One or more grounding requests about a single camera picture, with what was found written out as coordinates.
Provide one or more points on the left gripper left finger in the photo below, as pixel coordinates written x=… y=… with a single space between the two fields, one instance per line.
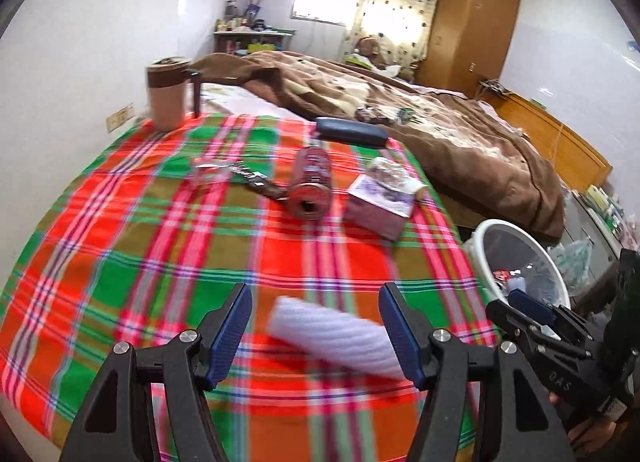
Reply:
x=115 y=422

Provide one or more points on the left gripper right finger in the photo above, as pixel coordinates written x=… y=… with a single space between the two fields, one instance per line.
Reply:
x=517 y=420

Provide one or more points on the white foam fruit net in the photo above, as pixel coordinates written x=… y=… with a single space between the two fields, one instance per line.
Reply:
x=336 y=337

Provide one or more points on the purple grape milk carton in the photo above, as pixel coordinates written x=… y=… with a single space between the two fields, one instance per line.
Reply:
x=374 y=207

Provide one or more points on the patterned paper cup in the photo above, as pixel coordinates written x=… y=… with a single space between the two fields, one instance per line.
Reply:
x=394 y=176

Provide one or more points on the brown coffee sachet wrapper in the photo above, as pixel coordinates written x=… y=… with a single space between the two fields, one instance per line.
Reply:
x=259 y=183

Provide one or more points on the red milk drink can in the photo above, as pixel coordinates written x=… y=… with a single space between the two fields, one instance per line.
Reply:
x=310 y=189

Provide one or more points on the white trash bin with bag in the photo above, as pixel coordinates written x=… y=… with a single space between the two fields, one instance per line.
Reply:
x=505 y=258

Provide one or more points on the person right hand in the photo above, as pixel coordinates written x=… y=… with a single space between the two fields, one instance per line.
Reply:
x=596 y=439

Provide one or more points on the plaid red green cloth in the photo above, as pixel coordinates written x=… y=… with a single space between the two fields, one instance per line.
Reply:
x=133 y=251

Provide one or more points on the wooden bed headboard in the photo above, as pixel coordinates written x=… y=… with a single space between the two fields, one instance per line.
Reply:
x=576 y=161

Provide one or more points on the brown fleece blanket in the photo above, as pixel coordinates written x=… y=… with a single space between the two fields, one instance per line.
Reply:
x=482 y=168

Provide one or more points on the dark blue glasses case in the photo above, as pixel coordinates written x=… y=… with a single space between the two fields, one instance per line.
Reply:
x=351 y=132

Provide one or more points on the small snack packet on blanket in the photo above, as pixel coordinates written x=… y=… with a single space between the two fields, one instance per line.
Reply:
x=373 y=115

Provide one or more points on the white floral bed sheet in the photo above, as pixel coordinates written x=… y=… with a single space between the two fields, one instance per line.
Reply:
x=229 y=99

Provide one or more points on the pink brown thermos mug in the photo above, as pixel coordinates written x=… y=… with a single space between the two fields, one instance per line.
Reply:
x=166 y=82

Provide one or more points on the wooden wardrobe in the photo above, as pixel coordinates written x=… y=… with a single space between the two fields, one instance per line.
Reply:
x=469 y=40

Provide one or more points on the teddy bear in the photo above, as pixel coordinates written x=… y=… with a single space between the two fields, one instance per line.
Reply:
x=380 y=54

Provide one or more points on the cluttered shelf desk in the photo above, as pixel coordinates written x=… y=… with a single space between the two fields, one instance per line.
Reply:
x=241 y=33

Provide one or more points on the heart pattern curtain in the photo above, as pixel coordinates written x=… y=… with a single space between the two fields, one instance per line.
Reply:
x=402 y=27

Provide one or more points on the wall power socket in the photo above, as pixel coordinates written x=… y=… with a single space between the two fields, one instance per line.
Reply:
x=119 y=118

